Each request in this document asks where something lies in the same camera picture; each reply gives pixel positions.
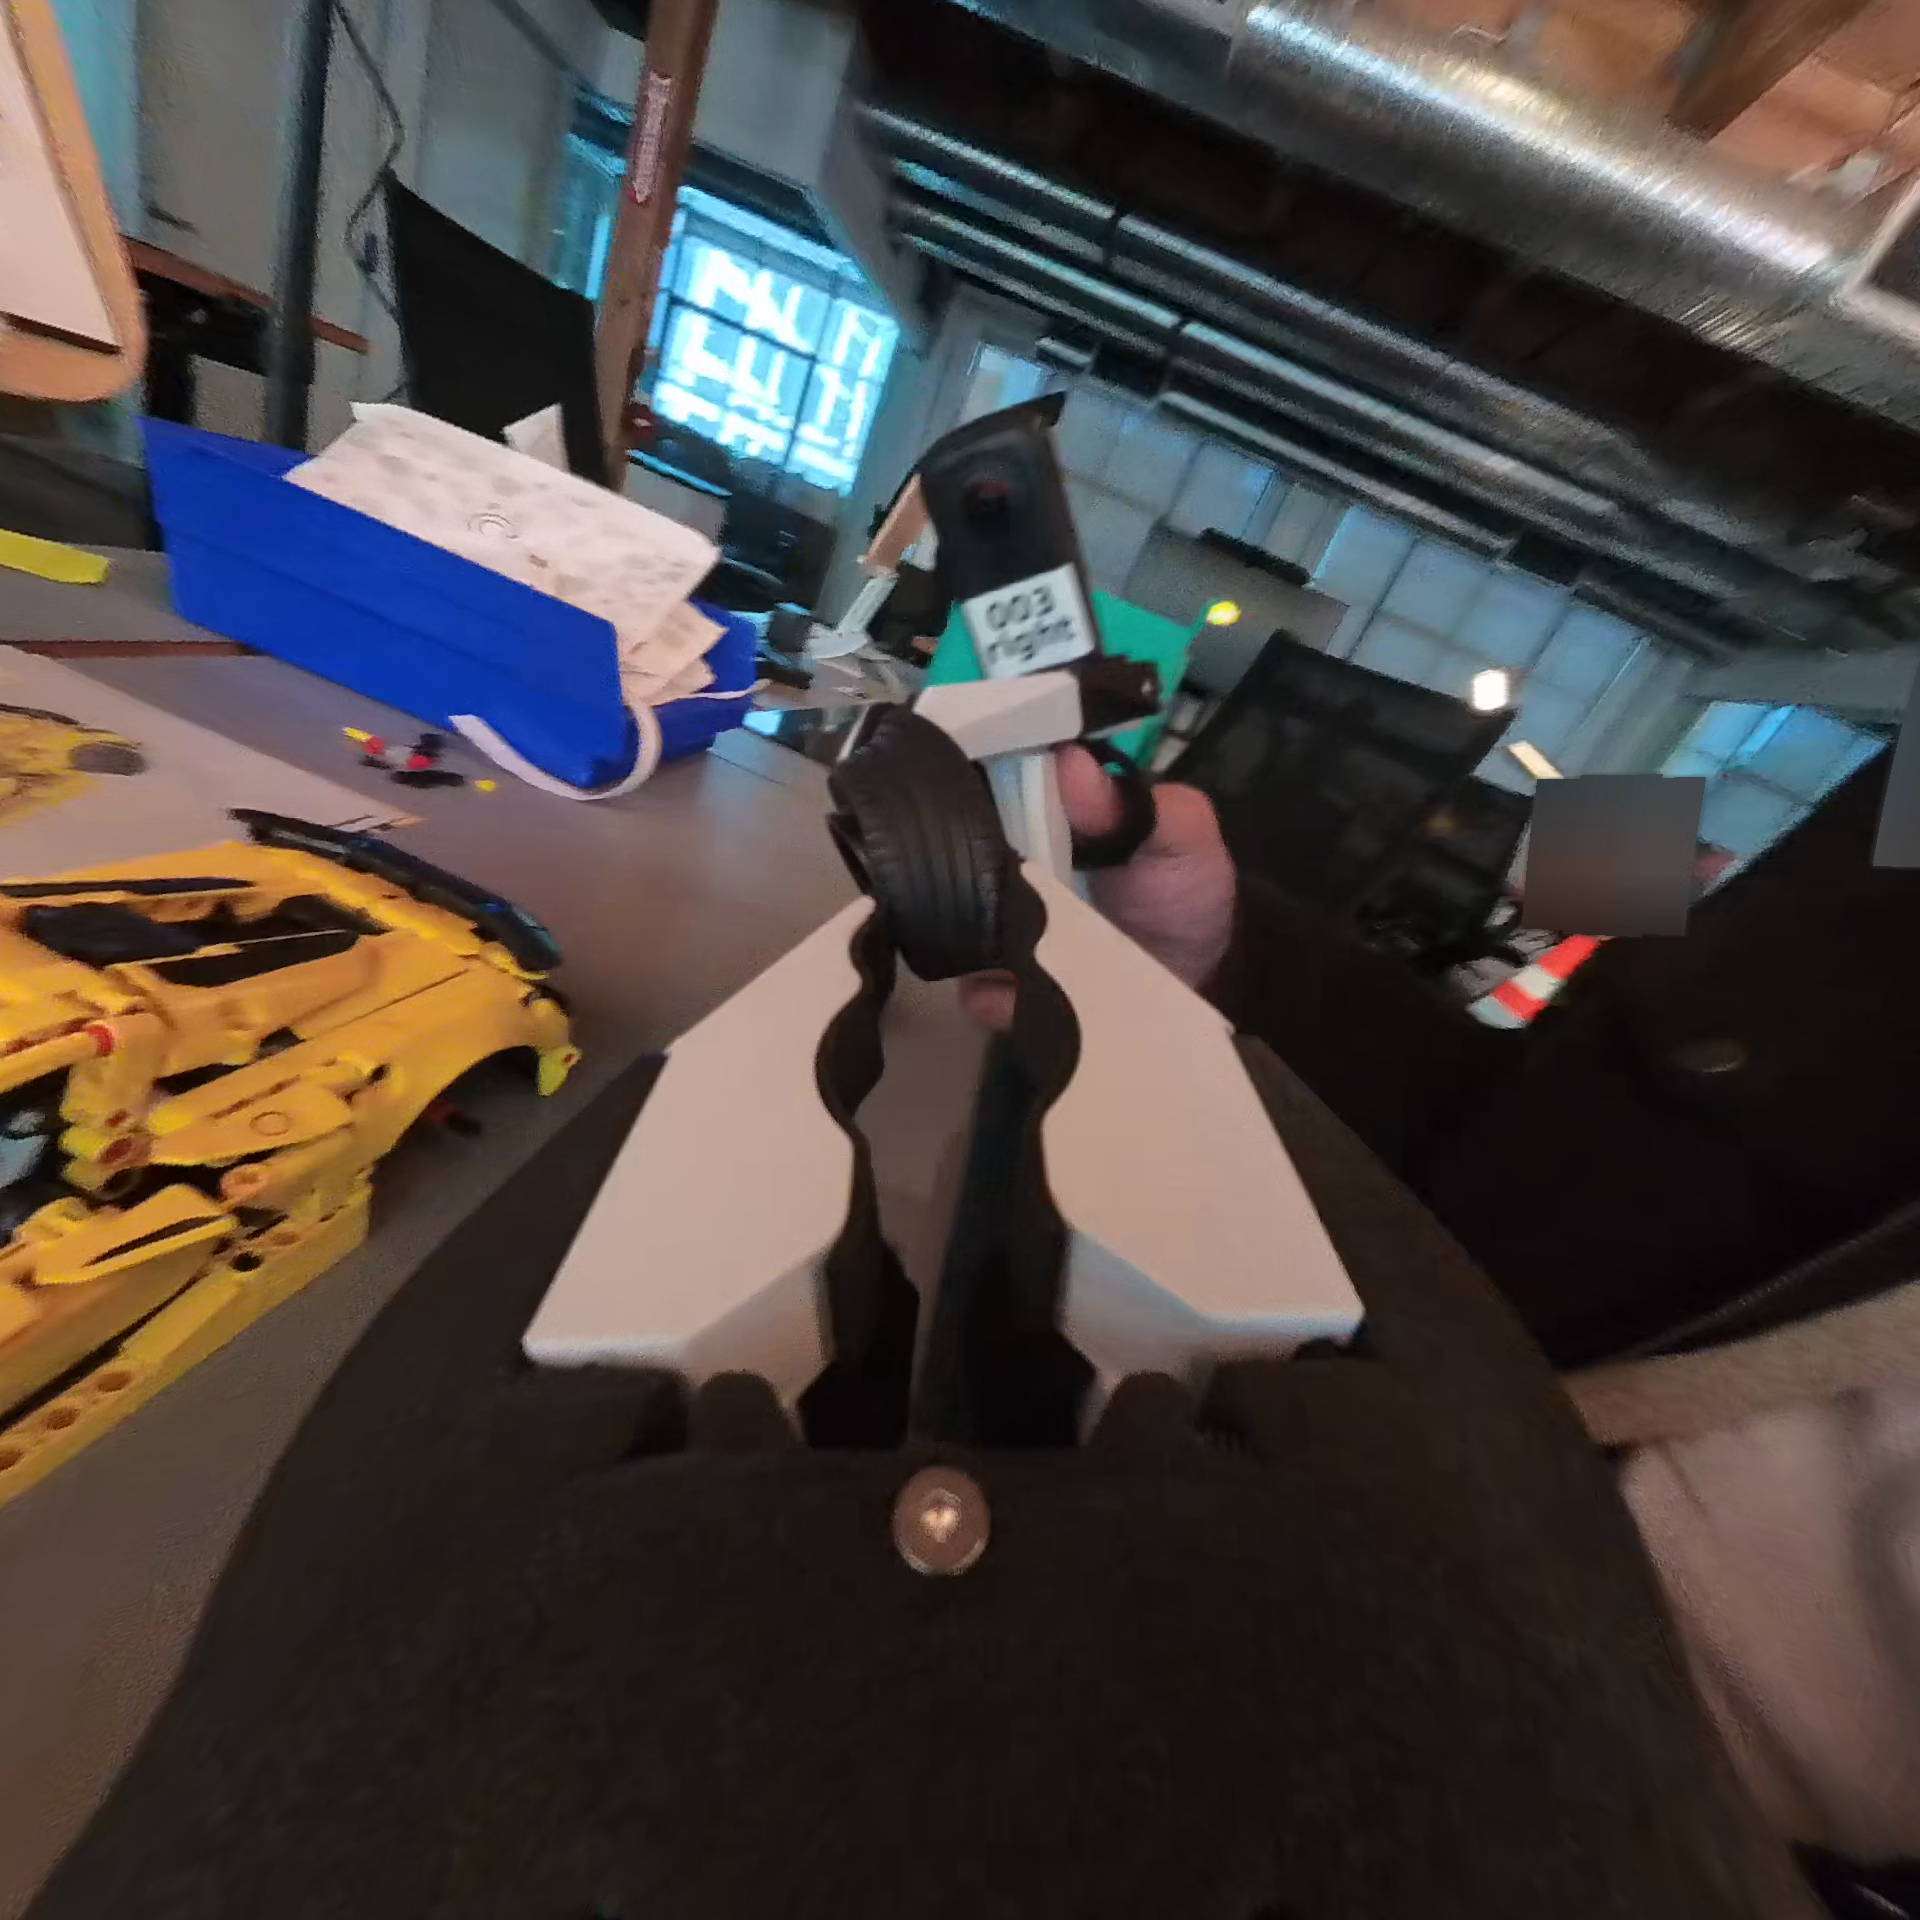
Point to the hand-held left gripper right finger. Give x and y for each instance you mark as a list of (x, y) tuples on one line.
[(1200, 1201)]

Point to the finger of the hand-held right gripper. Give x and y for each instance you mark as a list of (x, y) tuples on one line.
[(998, 713)]

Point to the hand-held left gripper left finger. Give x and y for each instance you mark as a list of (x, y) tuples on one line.
[(692, 1201)]

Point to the black toy car tyre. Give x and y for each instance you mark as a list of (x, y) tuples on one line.
[(929, 841)]

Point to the yellow toy brick car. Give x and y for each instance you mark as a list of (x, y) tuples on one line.
[(225, 976)]

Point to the grey desk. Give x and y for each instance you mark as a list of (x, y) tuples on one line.
[(676, 870)]

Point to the person's right hand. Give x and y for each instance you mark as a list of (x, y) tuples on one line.
[(1185, 887)]

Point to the teal green box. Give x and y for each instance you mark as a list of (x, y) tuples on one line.
[(1141, 646)]

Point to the small dark cup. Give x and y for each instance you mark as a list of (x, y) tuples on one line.
[(789, 628)]

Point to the bright window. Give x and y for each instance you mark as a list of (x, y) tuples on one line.
[(781, 362)]

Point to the dark tilted panel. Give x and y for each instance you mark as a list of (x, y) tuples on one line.
[(1335, 752)]

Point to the orange striped traffic cone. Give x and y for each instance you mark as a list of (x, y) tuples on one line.
[(1538, 982)]

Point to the cluster of small loose bricks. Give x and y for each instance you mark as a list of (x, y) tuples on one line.
[(413, 757)]

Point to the black standing panel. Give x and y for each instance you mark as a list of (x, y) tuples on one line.
[(481, 332)]

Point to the blue plastic bin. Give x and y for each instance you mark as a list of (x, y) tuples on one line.
[(375, 600)]

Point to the wheel picture instruction booklet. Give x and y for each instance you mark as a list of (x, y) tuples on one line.
[(150, 752)]

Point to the grey shirt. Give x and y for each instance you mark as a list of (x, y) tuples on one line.
[(1785, 1590)]

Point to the small yellow object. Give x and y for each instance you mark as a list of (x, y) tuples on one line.
[(54, 559)]

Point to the white air vent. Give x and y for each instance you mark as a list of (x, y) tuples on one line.
[(1894, 278)]

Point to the brown wooden post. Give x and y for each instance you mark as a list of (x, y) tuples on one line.
[(645, 226)]

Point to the silver ceiling duct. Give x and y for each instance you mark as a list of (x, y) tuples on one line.
[(1500, 136)]

